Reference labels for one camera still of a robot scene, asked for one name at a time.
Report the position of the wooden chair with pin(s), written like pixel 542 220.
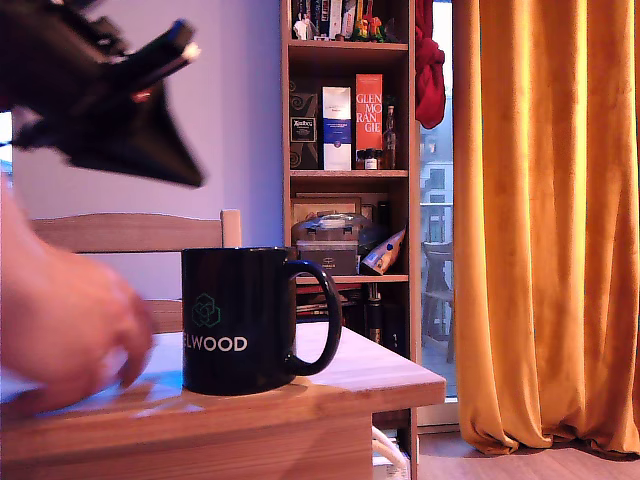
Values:
pixel 150 232

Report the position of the white book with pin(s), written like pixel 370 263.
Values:
pixel 336 15

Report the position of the person's hand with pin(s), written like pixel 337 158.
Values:
pixel 60 320

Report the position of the black gift box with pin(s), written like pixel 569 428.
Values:
pixel 327 262

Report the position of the orange curtain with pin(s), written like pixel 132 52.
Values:
pixel 540 200

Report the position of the balcony chair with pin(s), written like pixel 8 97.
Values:
pixel 437 260

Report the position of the white figurine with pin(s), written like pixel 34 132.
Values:
pixel 301 29

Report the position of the gold and blue snack bag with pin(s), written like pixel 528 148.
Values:
pixel 382 252

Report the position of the red hanging cloth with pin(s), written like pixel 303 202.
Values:
pixel 429 75

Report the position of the wooden picture frame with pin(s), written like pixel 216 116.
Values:
pixel 325 204

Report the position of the clear glass bottle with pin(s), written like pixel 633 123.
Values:
pixel 389 140

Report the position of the dark round bowl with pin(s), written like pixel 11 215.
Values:
pixel 372 236

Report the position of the black Ardbeg box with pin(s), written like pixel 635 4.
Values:
pixel 303 129

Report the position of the wooden bookshelf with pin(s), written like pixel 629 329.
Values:
pixel 350 173

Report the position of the orange Glenmorangie box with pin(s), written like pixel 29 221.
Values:
pixel 369 90

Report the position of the black mug with ELWOOD print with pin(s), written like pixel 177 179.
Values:
pixel 235 280

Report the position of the white and blue whisky box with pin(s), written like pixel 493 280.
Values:
pixel 336 155

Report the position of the colourful toy figurine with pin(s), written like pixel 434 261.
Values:
pixel 367 27

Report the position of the clear plastic lidded container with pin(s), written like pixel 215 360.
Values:
pixel 327 225

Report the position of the small glass jar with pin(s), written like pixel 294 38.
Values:
pixel 371 162

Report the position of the black flask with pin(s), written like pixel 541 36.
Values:
pixel 372 315

